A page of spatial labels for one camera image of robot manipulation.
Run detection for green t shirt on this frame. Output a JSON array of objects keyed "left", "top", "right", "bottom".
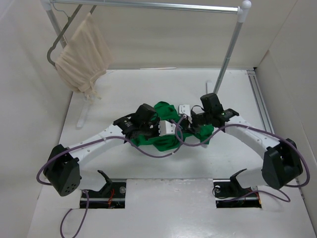
[{"left": 131, "top": 101, "right": 214, "bottom": 152}]

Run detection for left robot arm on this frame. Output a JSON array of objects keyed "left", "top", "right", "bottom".
[{"left": 43, "top": 104, "right": 159, "bottom": 197}]

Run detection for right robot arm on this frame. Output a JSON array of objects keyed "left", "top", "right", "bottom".
[{"left": 192, "top": 93, "right": 307, "bottom": 195}]

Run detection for grey hanger with beige garment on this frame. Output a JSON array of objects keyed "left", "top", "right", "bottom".
[{"left": 46, "top": 3, "right": 98, "bottom": 67}]

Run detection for beige hanging garment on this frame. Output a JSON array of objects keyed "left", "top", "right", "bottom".
[{"left": 55, "top": 13, "right": 113, "bottom": 104}]

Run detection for metal clothes rack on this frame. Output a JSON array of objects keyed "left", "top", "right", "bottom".
[{"left": 40, "top": 0, "right": 252, "bottom": 97}]

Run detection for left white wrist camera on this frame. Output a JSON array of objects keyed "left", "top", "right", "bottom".
[{"left": 158, "top": 120, "right": 175, "bottom": 136}]

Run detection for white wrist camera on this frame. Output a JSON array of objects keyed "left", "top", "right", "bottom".
[
  {"left": 158, "top": 120, "right": 175, "bottom": 136},
  {"left": 178, "top": 104, "right": 192, "bottom": 123}
]

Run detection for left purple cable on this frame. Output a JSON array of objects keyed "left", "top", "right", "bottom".
[{"left": 36, "top": 119, "right": 184, "bottom": 238}]

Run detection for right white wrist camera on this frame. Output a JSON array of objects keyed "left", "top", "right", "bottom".
[{"left": 178, "top": 104, "right": 192, "bottom": 123}]

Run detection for aluminium rail on table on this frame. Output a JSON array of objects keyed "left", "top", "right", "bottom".
[{"left": 247, "top": 69, "right": 274, "bottom": 133}]

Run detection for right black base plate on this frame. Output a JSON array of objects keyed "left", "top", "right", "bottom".
[{"left": 212, "top": 179, "right": 262, "bottom": 208}]

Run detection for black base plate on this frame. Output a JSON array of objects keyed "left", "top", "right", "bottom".
[
  {"left": 212, "top": 179, "right": 262, "bottom": 208},
  {"left": 79, "top": 178, "right": 127, "bottom": 209}
]

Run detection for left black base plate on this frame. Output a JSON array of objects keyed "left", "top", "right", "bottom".
[{"left": 79, "top": 178, "right": 127, "bottom": 209}]

